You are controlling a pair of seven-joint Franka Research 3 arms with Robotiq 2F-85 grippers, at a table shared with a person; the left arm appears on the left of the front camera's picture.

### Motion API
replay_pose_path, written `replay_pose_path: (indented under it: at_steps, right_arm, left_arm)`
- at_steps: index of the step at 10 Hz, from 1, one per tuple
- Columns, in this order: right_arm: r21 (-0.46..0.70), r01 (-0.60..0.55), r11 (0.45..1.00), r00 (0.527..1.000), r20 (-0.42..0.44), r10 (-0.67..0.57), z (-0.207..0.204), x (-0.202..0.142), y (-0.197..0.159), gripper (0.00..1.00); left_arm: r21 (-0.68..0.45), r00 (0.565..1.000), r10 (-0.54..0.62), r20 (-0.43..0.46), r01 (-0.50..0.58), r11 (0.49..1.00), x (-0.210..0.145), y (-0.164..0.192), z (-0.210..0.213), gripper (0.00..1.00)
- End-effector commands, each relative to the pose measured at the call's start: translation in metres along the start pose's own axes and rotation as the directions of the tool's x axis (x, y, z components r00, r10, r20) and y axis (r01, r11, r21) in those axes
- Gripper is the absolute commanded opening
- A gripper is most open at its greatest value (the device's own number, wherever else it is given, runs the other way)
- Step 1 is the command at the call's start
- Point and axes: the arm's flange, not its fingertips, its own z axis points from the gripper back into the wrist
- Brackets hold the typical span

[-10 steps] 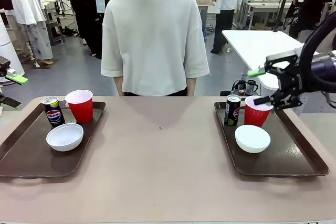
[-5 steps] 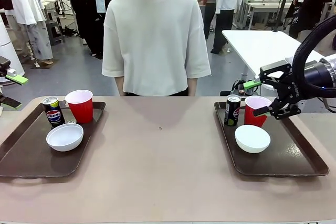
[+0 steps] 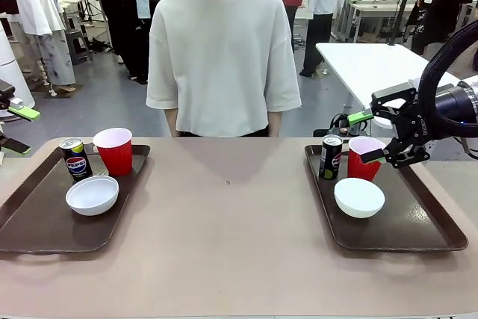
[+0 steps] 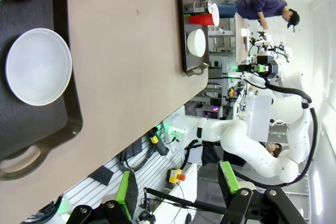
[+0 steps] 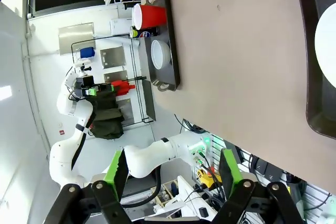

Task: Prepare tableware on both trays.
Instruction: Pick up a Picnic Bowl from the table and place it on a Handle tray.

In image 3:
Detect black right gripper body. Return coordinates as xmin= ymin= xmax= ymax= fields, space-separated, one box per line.
xmin=390 ymin=105 xmax=438 ymax=150

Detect white bowl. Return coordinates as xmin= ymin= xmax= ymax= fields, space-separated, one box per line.
xmin=65 ymin=175 xmax=120 ymax=217
xmin=333 ymin=177 xmax=386 ymax=220

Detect black Pepsi can yellow accents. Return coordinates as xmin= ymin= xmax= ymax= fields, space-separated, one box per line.
xmin=58 ymin=137 xmax=93 ymax=184

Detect black Pepsi can lime accents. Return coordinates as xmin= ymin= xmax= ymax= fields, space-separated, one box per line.
xmin=318 ymin=134 xmax=344 ymax=181

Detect red plastic cup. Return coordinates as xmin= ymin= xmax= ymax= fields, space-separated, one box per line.
xmin=347 ymin=136 xmax=388 ymax=182
xmin=92 ymin=127 xmax=134 ymax=177

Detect white cylindrical robot base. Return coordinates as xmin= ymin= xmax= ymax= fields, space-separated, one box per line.
xmin=0 ymin=22 xmax=37 ymax=111

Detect person's right forearm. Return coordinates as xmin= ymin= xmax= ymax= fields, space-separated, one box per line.
xmin=164 ymin=108 xmax=181 ymax=137

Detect person's left forearm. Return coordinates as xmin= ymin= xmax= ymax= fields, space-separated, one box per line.
xmin=266 ymin=109 xmax=284 ymax=137

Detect white table with grey legs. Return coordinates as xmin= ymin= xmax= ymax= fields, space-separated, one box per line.
xmin=315 ymin=43 xmax=464 ymax=137

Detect black bag with bottle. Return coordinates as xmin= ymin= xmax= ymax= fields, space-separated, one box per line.
xmin=312 ymin=112 xmax=369 ymax=138

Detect dark brown plastic tray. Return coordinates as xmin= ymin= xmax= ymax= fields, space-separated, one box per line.
xmin=304 ymin=138 xmax=469 ymax=252
xmin=0 ymin=142 xmax=152 ymax=253

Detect grey plastic stool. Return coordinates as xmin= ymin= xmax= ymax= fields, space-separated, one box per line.
xmin=65 ymin=29 xmax=93 ymax=66

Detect black stand pole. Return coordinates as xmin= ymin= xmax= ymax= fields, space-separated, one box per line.
xmin=388 ymin=0 xmax=421 ymax=46

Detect grey background workbench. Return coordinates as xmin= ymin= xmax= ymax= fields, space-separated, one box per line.
xmin=335 ymin=0 xmax=416 ymax=43

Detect hanging black printed garment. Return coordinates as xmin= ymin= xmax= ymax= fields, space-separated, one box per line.
xmin=406 ymin=0 xmax=478 ymax=57

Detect bystander in white coat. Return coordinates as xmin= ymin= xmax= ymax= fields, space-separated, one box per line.
xmin=299 ymin=0 xmax=352 ymax=80

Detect bystander in black trousers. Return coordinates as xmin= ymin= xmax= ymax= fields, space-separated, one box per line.
xmin=91 ymin=0 xmax=151 ymax=84

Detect person in cream t-shirt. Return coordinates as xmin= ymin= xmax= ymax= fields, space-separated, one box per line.
xmin=145 ymin=0 xmax=302 ymax=137

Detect black braided cable sleeve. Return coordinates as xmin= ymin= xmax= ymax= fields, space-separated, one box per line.
xmin=417 ymin=19 xmax=478 ymax=126

